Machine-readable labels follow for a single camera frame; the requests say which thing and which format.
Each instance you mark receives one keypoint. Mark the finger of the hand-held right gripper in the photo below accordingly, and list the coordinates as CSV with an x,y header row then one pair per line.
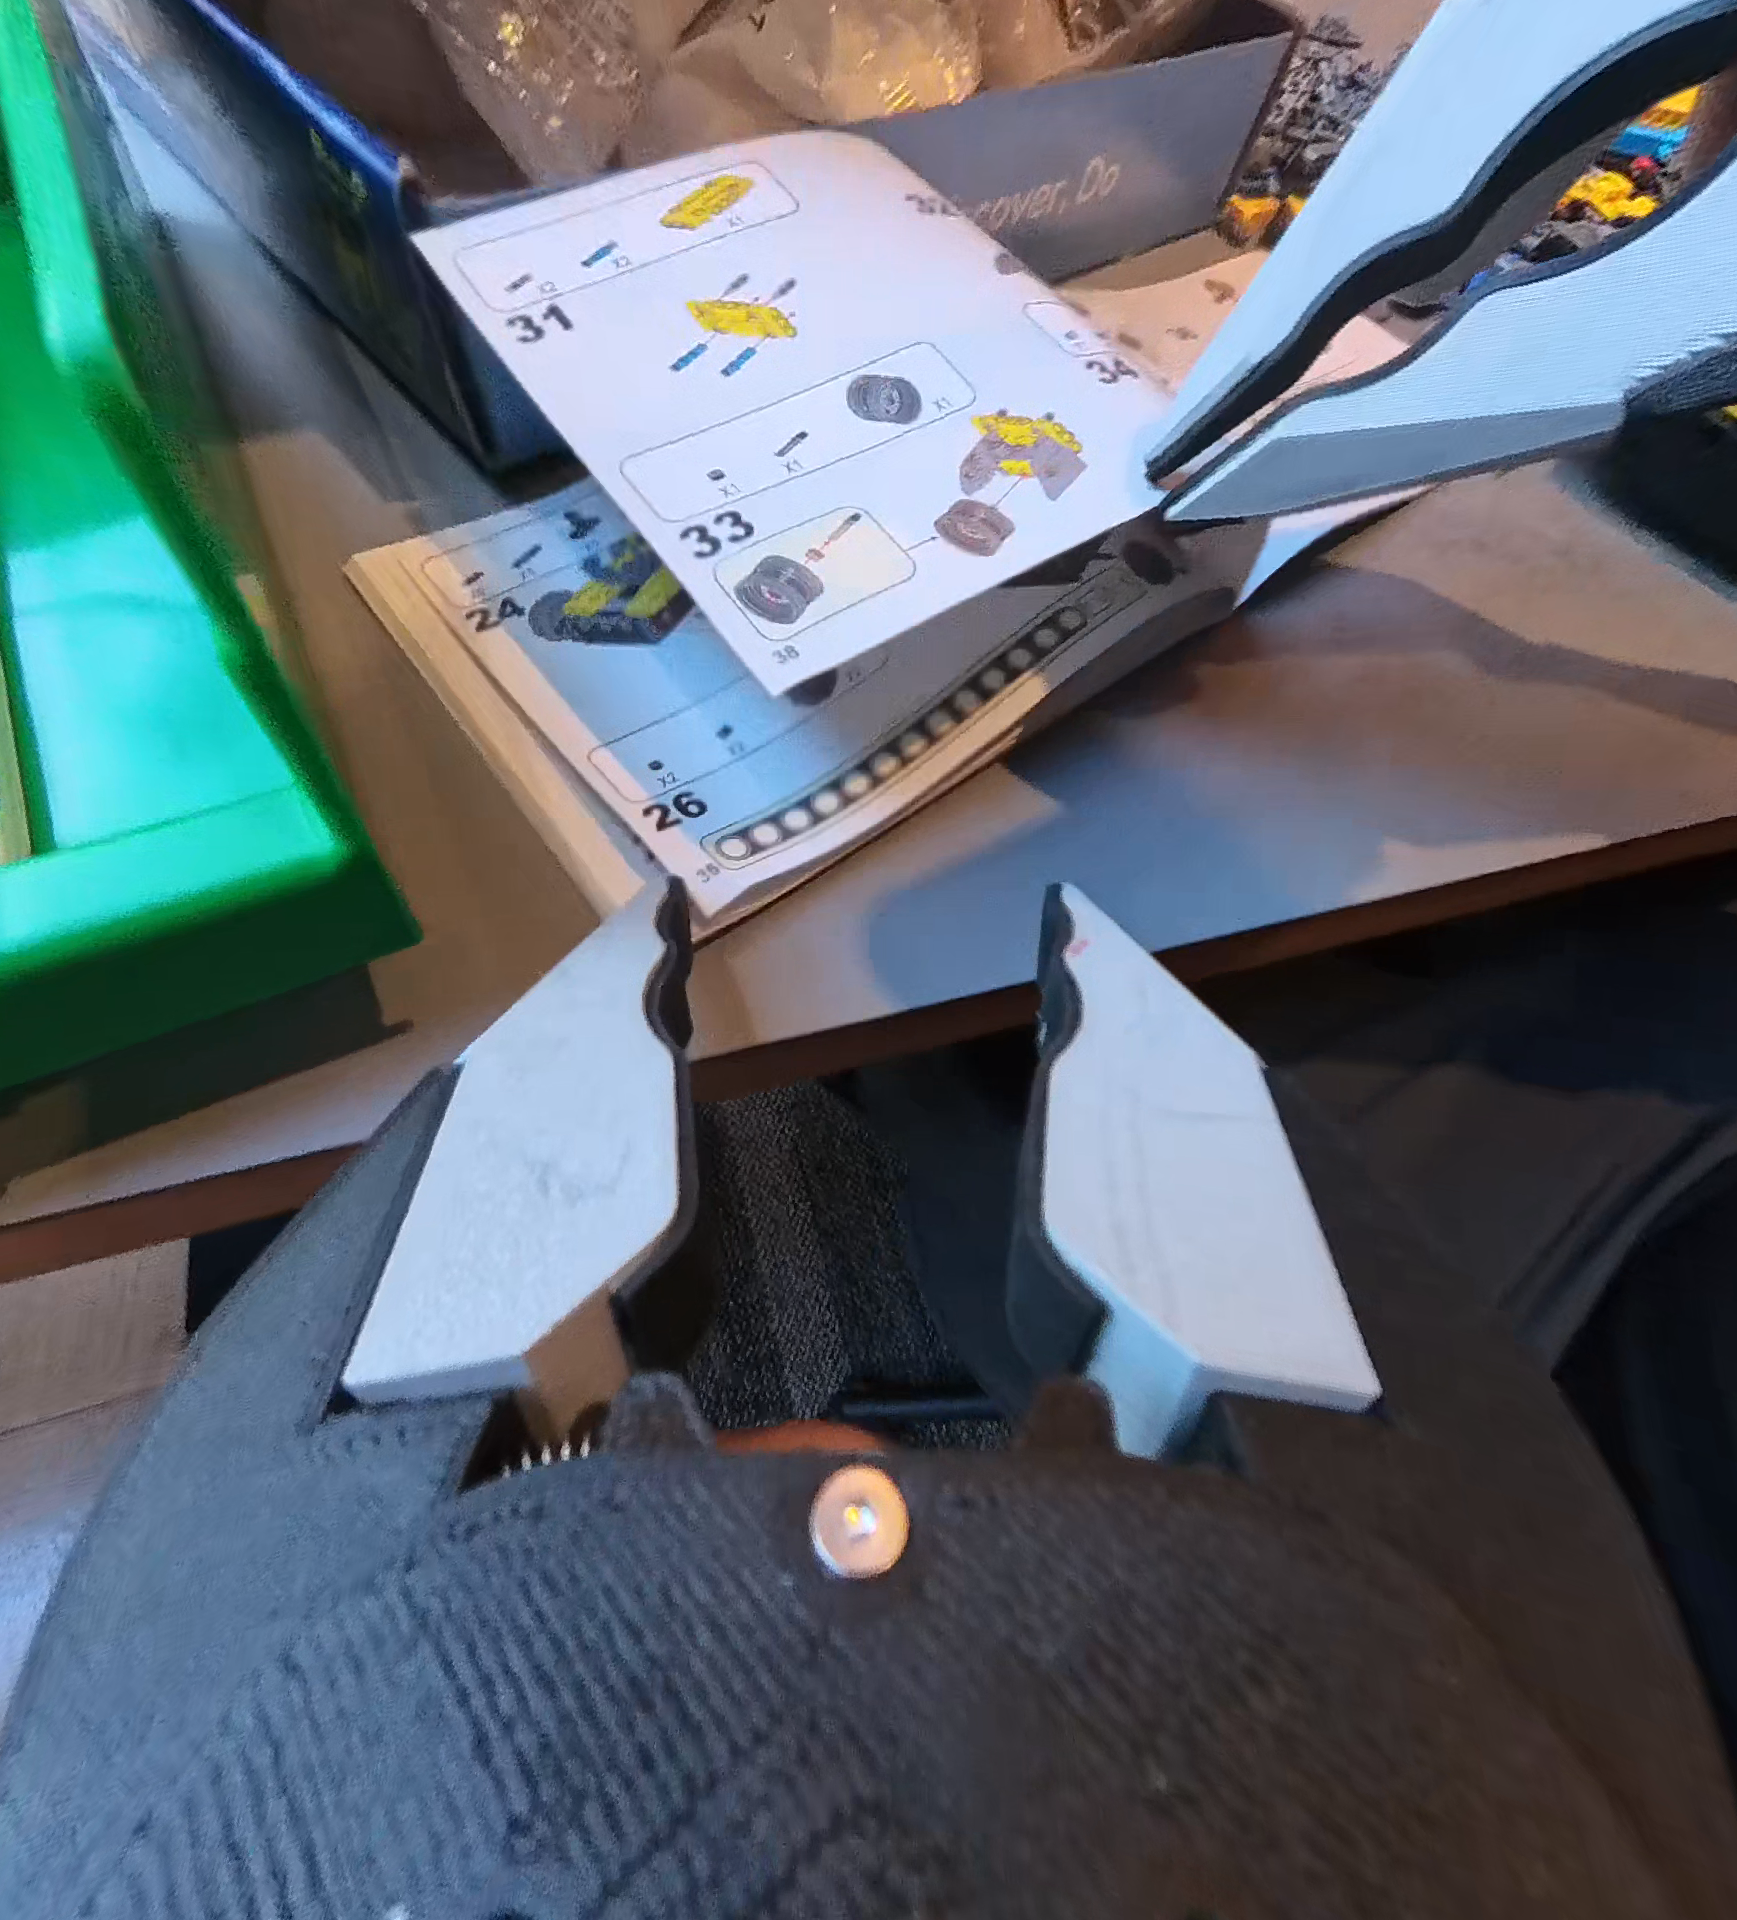
x,y
1558,358
1395,163

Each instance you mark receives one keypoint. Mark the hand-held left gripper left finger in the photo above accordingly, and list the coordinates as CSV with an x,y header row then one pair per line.
x,y
539,1184

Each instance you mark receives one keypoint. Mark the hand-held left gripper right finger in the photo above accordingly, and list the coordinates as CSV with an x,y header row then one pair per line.
x,y
1183,1200

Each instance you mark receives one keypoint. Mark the yellow black brick vehicle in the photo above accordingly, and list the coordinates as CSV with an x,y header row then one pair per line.
x,y
1706,495

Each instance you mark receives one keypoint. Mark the pile of grey bricks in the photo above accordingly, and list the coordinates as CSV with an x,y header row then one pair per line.
x,y
1602,196

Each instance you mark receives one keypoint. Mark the white instruction booklet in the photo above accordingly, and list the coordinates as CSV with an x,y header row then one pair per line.
x,y
838,330

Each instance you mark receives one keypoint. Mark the black mesh chair seat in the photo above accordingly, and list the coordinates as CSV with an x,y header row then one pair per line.
x,y
808,1231

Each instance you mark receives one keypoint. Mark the dark blue cardboard box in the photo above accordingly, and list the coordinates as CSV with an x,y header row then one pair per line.
x,y
1108,163

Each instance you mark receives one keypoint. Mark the clear plastic bag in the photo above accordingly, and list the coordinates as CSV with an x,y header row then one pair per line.
x,y
808,59

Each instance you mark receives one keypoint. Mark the green plastic bin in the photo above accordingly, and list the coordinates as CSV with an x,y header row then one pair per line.
x,y
164,674

